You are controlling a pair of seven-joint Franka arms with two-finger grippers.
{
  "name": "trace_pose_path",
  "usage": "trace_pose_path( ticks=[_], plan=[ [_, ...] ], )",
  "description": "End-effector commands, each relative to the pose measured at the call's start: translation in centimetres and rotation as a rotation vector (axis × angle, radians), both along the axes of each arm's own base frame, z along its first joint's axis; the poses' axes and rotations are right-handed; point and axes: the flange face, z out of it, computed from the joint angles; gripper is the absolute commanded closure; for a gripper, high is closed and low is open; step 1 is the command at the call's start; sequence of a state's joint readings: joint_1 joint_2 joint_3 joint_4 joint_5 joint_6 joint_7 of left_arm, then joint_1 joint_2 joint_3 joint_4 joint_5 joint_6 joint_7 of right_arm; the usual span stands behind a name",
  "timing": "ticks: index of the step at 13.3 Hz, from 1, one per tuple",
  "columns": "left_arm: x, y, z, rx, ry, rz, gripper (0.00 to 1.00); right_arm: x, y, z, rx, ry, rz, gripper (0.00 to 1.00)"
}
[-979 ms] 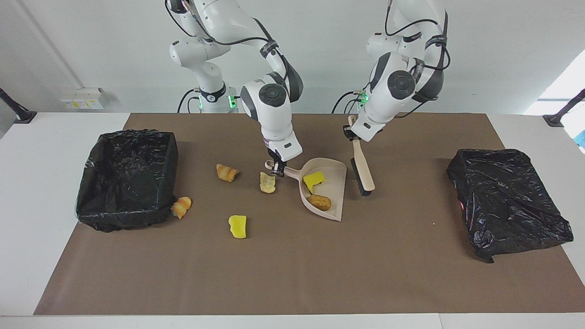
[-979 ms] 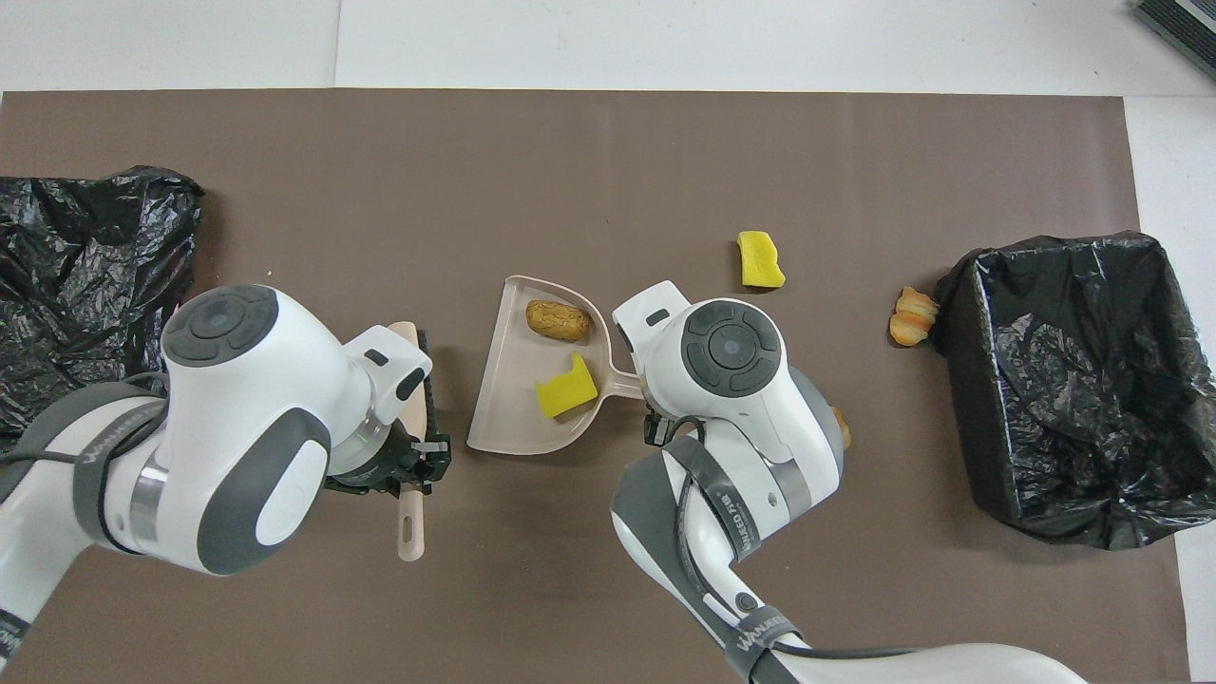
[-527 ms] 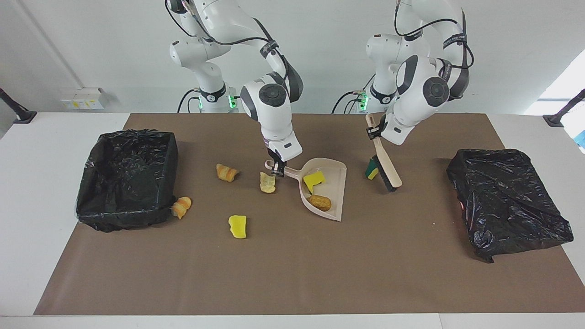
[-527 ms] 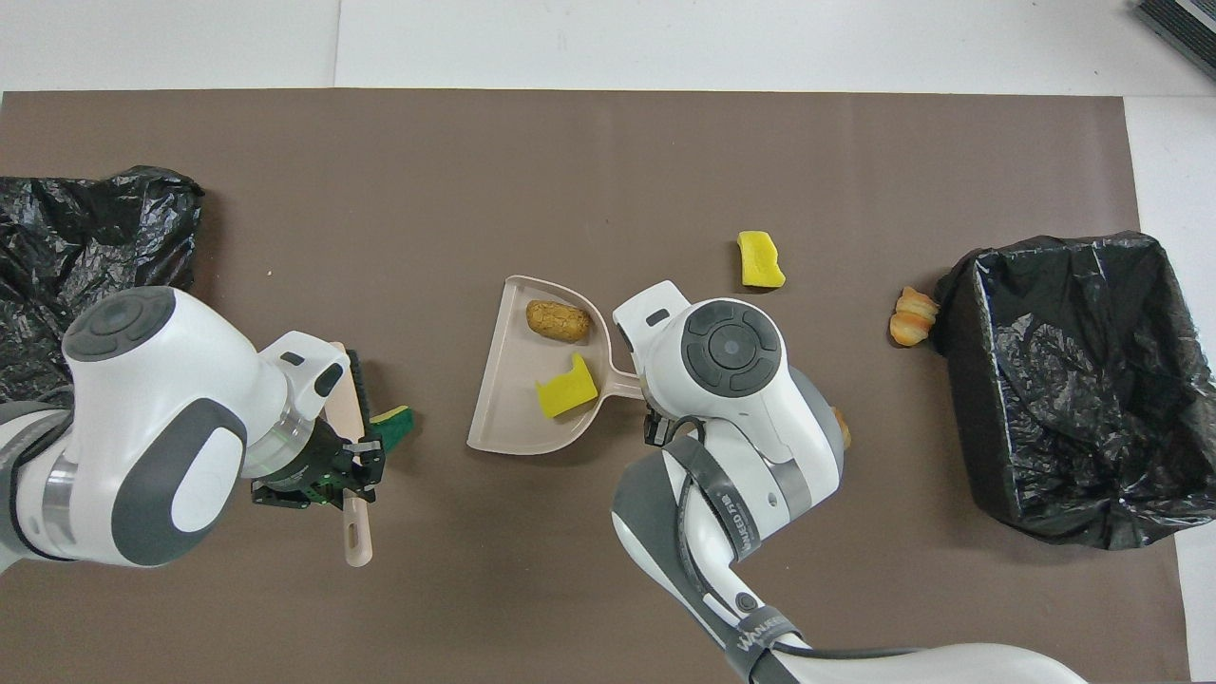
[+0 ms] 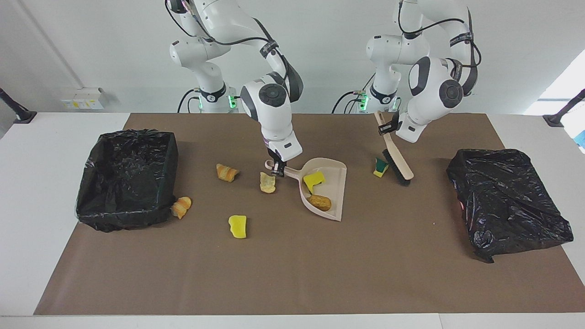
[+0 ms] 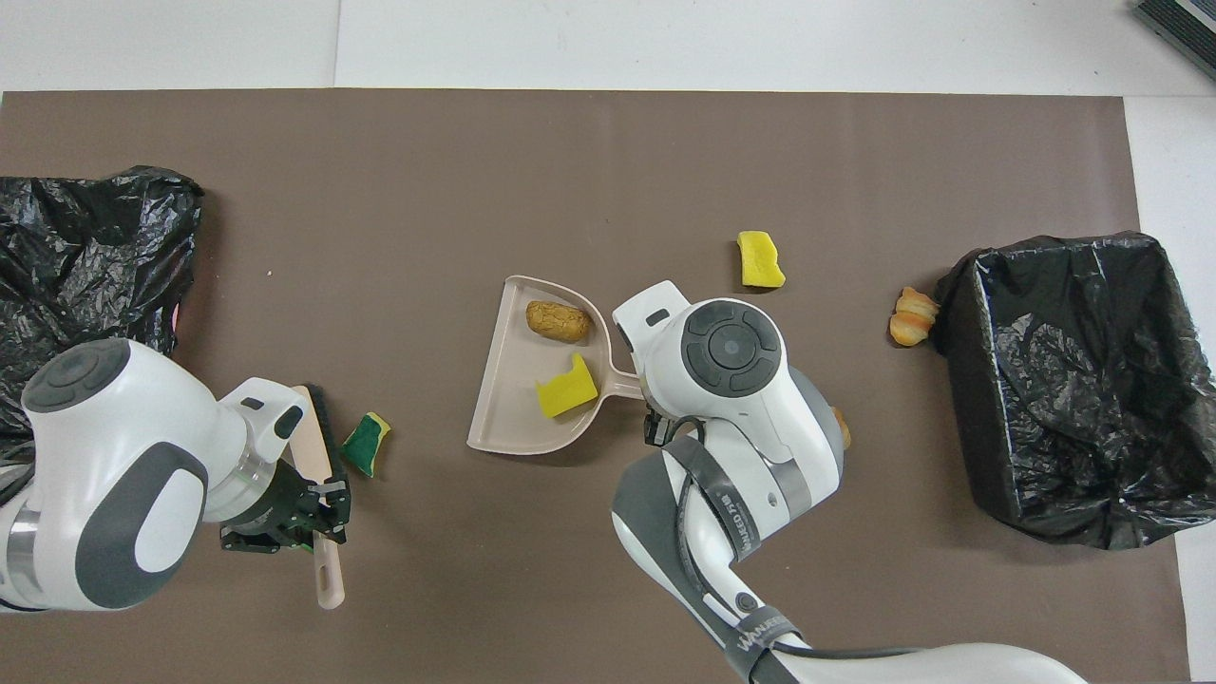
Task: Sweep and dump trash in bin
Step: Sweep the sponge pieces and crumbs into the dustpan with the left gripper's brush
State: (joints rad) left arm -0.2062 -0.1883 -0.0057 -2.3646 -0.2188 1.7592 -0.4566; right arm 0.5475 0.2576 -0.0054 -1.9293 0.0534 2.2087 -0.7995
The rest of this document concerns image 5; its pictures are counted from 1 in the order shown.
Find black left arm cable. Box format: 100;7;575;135
398;0;481;69

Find notched yellow sponge piece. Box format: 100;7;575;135
303;170;326;194

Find black base cable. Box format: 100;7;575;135
332;89;368;114
177;89;202;113

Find crumpled black plastic bag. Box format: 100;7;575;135
447;149;574;264

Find white wall outlet box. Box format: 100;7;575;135
61;88;105;110

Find brown bread roll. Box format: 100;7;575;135
307;194;332;212

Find brown paper table mat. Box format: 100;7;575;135
33;113;585;316

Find beige brush black bristles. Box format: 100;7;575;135
374;111;415;186

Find open bin black liner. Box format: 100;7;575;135
75;129;179;233

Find black stand foot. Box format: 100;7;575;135
0;88;37;124
543;89;585;127

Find striped orange toy croissant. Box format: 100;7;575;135
171;196;192;220
216;164;240;183

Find rounded yellow sponge piece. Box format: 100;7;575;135
229;215;247;239

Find beige plastic dustpan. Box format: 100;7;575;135
265;158;347;222

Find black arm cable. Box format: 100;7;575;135
165;0;293;92
398;0;481;69

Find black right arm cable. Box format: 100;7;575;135
165;0;293;92

